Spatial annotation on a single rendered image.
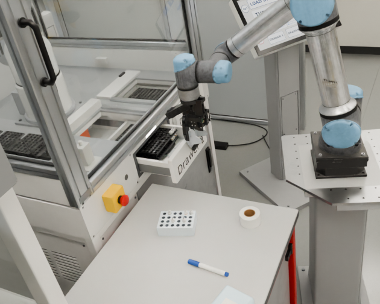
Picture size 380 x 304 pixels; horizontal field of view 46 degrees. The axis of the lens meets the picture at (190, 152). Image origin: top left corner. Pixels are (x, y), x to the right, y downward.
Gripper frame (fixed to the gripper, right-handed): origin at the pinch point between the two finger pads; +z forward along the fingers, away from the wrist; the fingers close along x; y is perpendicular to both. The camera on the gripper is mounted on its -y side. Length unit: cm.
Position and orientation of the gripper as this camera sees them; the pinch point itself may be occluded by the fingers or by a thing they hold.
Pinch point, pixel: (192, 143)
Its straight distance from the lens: 170.1
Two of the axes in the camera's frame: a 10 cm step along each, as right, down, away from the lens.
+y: 9.0, 1.2, -4.2
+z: 1.5, 8.2, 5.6
